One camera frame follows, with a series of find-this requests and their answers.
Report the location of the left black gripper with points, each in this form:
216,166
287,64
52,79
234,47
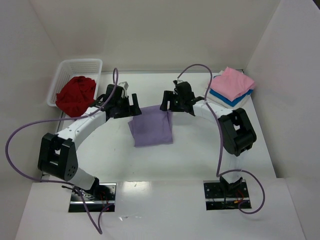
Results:
130,107

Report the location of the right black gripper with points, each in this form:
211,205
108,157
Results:
170,100

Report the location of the purple t shirt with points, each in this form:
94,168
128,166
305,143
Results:
153,127

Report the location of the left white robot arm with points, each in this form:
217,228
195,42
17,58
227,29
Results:
58,152

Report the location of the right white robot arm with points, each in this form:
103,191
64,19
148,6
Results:
236,133

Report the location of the white folded t shirt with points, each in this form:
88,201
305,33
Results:
225,102

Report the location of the red t shirt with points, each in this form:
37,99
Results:
76,96

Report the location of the pink folded t shirt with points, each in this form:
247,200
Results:
231,83

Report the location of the white plastic basket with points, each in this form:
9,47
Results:
67,69

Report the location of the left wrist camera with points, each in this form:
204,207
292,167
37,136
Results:
124,85

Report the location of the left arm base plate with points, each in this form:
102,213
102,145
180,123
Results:
104,198

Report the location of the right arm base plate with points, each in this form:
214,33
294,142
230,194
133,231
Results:
217,199

